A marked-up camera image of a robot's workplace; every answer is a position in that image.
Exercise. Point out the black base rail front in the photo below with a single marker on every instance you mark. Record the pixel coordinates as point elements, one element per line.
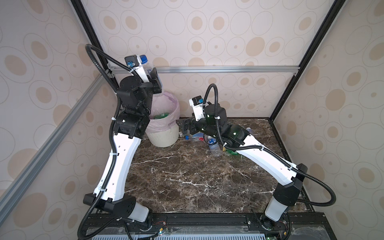
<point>208,226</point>

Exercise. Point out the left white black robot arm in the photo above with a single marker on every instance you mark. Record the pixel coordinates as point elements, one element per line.
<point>129,127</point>

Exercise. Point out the pink bin liner bag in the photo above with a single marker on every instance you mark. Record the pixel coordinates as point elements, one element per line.
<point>164,103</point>

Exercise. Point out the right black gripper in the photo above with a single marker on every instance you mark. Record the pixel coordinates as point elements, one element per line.
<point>191,121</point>

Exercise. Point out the black frame post left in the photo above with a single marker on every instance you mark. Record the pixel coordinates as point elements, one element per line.
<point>100,60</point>

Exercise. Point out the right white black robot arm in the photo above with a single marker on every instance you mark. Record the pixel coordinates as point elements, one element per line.
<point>237,138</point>

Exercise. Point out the black frame post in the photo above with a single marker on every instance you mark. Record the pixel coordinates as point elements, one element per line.
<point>100,60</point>
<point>324,28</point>

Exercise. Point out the aluminium rail left wall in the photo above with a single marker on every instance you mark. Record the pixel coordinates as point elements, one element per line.
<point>21,184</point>

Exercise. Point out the black frame post right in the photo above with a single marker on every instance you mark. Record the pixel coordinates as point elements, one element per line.
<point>324,28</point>

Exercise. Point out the white plastic waste bin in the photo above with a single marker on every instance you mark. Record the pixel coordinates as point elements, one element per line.
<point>164,138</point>

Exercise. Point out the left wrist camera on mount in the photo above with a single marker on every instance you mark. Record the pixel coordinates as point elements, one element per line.
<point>135,63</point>

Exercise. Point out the horizontal aluminium rail back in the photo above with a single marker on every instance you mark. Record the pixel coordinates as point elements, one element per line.
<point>228,69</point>

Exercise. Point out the blue label bottle white cap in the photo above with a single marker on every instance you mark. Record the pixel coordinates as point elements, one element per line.
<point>214,147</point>

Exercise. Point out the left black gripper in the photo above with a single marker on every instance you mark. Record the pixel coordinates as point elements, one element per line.
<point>155,81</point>

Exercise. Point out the green bottle yellow cap right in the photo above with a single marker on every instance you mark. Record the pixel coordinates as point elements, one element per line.
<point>230,152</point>

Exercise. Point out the small blue label bottle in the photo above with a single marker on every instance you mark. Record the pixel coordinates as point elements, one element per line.
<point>148,66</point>

